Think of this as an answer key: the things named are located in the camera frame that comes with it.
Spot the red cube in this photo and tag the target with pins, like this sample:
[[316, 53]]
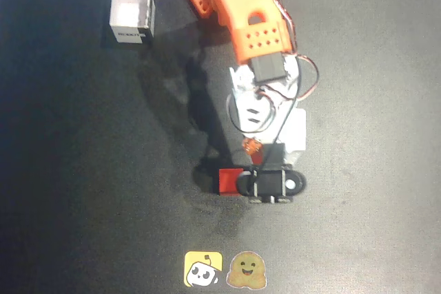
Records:
[[227, 180]]

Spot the white cardboard box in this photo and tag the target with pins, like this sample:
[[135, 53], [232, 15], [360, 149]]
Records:
[[129, 11]]

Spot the black table mat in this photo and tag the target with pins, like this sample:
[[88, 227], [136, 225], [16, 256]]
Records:
[[344, 204]]

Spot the hugging face emoji sticker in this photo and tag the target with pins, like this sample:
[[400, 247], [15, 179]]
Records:
[[246, 270]]

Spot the yellow robot sticker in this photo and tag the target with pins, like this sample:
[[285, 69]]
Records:
[[196, 263]]

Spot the black gripper-mounted camera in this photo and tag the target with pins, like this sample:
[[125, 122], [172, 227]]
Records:
[[270, 184]]

